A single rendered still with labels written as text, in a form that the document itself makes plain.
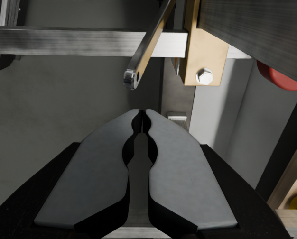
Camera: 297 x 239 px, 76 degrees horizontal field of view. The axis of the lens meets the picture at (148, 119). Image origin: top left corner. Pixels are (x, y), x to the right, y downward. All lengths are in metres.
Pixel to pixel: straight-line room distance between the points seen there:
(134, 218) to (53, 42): 0.27
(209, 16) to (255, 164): 0.42
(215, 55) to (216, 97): 0.33
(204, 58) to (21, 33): 0.23
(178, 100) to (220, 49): 0.23
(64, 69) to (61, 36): 0.99
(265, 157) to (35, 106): 1.32
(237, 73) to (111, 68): 0.79
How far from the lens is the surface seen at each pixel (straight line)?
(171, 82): 0.45
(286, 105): 0.46
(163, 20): 0.17
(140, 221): 0.33
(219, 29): 0.18
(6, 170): 2.01
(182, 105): 0.48
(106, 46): 0.26
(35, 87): 1.39
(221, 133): 0.66
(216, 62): 0.27
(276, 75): 0.26
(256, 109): 0.55
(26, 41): 0.30
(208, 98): 0.58
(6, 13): 1.06
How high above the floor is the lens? 1.11
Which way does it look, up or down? 58 degrees down
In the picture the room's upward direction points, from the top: 180 degrees clockwise
